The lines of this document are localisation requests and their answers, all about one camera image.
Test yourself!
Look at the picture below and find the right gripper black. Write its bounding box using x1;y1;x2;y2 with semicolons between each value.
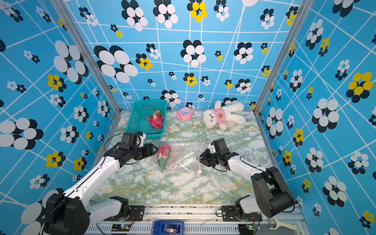
196;149;221;168

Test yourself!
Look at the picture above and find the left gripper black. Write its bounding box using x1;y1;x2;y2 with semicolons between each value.
131;142;160;160

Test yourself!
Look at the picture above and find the pink dragon fruit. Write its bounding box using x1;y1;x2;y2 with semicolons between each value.
146;107;165;129
157;144;171;172

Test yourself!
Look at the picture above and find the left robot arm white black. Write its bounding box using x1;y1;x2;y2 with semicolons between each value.
42;132;159;235

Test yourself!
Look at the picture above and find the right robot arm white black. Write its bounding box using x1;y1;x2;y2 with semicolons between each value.
199;139;295;221

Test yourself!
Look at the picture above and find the teal plastic basket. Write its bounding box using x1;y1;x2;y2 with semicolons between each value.
126;99;167;140

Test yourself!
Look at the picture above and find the white teddy bear pink shirt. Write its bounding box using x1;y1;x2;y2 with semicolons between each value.
203;100;246;130

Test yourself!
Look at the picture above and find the pink alarm clock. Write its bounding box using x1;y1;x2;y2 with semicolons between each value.
176;107;193;120

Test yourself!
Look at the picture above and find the blue tape dispenser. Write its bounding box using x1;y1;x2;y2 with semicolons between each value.
151;221;184;235

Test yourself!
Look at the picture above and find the white plastic peeler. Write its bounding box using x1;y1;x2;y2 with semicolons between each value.
268;217;299;231

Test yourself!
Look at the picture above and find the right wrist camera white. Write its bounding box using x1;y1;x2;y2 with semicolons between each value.
208;143;216;153

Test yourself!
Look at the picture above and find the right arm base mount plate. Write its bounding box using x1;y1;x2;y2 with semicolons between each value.
220;205;262;223

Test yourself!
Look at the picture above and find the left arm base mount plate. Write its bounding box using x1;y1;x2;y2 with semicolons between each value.
105;205;146;222

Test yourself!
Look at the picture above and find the aluminium front rail frame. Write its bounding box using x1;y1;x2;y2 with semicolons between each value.
84;205;311;235

